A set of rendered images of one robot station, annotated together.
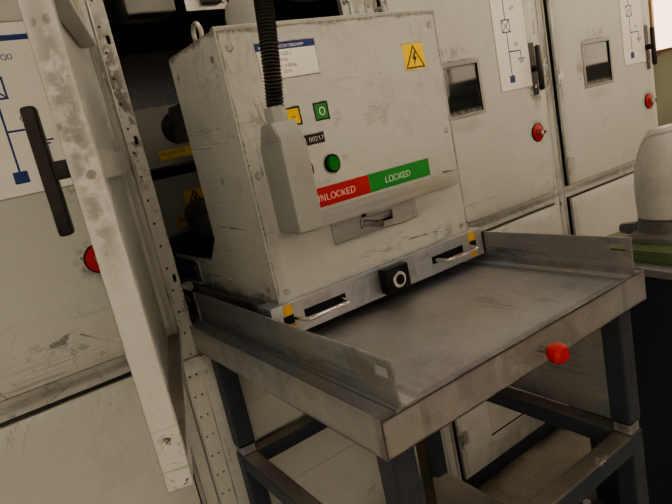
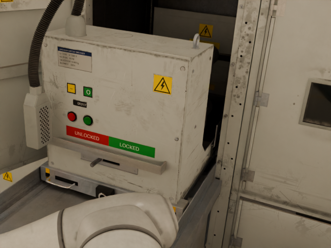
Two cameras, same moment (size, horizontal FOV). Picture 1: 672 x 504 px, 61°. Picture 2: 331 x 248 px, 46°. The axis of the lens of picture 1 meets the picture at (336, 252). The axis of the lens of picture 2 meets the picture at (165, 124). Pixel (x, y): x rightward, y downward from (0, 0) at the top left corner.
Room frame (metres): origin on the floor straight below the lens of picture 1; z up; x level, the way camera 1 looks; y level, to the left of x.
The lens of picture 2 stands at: (0.58, -1.08, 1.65)
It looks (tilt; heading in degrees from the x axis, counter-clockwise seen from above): 24 degrees down; 53
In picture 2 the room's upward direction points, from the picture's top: 4 degrees clockwise
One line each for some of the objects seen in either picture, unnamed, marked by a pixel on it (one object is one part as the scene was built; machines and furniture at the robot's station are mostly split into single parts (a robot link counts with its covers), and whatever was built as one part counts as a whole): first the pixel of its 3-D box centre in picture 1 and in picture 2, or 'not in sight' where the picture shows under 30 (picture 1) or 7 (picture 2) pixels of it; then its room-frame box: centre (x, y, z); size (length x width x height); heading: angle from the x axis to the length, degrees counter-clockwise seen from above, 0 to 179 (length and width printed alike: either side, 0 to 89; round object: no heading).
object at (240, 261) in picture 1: (295, 158); (144, 97); (1.31, 0.05, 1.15); 0.51 x 0.50 x 0.48; 32
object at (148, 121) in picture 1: (178, 134); (205, 33); (1.89, 0.42, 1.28); 0.58 x 0.02 x 0.19; 122
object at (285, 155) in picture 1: (289, 177); (38, 118); (0.92, 0.05, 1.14); 0.08 x 0.05 x 0.17; 32
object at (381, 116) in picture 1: (364, 150); (108, 123); (1.09, -0.09, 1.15); 0.48 x 0.01 x 0.48; 122
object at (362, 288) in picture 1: (383, 276); (110, 189); (1.10, -0.08, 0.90); 0.54 x 0.05 x 0.06; 122
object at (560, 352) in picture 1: (552, 351); not in sight; (0.78, -0.28, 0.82); 0.04 x 0.03 x 0.03; 32
